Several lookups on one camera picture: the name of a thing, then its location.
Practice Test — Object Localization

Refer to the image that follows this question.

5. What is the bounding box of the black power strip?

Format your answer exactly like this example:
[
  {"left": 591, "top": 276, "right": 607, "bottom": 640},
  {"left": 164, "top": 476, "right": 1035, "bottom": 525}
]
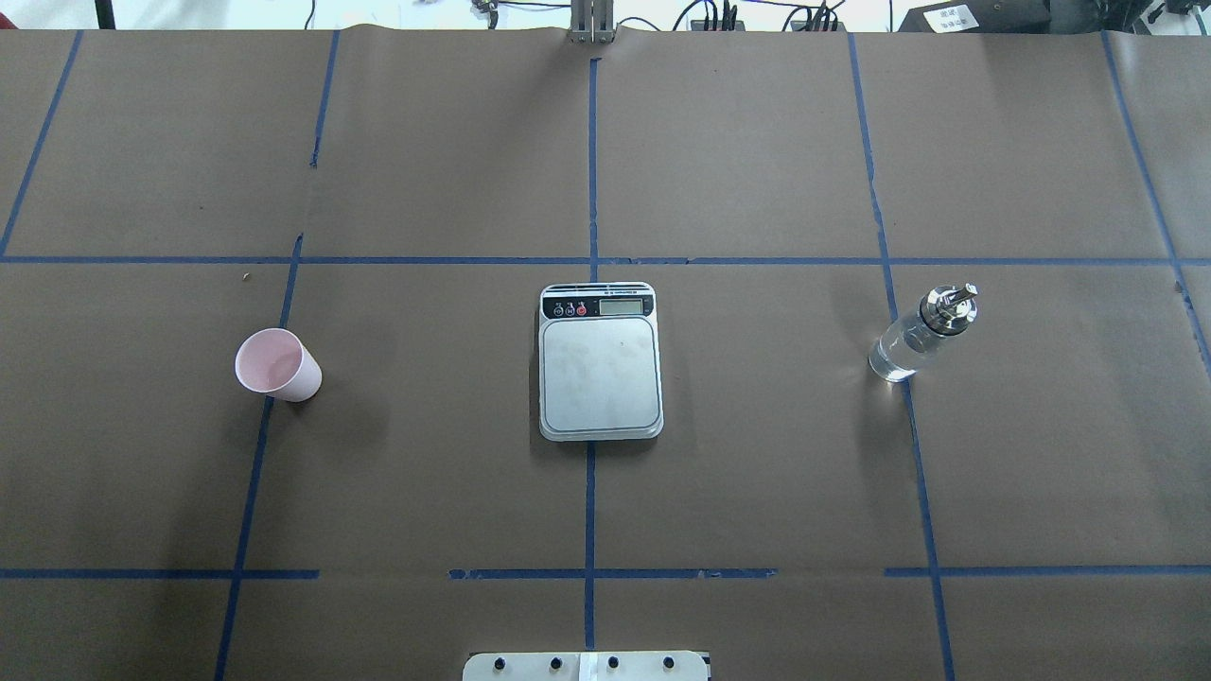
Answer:
[{"left": 700, "top": 1, "right": 846, "bottom": 33}]

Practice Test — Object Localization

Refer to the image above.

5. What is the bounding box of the aluminium frame post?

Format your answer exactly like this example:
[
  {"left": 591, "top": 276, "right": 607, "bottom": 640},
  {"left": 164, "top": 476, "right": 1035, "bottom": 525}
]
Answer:
[{"left": 568, "top": 0, "right": 616, "bottom": 44}]

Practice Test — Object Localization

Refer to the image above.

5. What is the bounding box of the pink paper cup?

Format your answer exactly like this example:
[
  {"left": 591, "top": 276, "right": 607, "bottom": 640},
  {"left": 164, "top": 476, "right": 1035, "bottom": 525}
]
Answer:
[{"left": 234, "top": 327, "right": 325, "bottom": 404}]

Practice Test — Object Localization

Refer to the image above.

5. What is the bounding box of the digital kitchen scale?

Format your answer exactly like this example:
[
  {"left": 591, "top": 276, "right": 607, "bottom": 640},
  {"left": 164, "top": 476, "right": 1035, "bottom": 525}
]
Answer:
[{"left": 536, "top": 281, "right": 662, "bottom": 443}]

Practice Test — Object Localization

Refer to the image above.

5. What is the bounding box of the clear glass sauce bottle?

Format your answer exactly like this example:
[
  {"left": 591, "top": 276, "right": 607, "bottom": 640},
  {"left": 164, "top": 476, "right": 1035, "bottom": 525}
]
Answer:
[{"left": 867, "top": 284, "right": 980, "bottom": 383}]

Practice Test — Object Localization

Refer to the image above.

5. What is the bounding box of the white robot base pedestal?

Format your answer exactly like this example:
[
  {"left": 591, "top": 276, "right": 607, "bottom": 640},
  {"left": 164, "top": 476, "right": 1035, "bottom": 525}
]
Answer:
[{"left": 463, "top": 649, "right": 712, "bottom": 680}]

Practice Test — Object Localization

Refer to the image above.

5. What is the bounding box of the black box with label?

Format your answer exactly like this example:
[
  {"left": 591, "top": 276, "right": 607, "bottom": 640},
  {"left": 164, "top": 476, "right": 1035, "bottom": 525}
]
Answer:
[{"left": 895, "top": 1, "right": 1052, "bottom": 34}]

